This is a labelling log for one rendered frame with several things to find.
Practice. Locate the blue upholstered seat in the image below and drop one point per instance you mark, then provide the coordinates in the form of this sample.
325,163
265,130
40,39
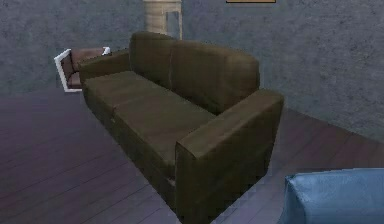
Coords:
336,196

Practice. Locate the small white object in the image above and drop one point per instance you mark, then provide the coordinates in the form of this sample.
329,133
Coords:
106,51

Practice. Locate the beige ribbed floor lamp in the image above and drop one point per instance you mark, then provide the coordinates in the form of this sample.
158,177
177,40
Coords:
156,16

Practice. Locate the white framed brown side table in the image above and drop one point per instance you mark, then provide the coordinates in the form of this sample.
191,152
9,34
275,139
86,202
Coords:
71,68

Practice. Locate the orange framed wall picture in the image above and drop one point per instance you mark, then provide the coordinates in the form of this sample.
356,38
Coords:
250,1

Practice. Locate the olive brown sofa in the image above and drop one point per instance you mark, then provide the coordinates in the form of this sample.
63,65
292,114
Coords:
173,110

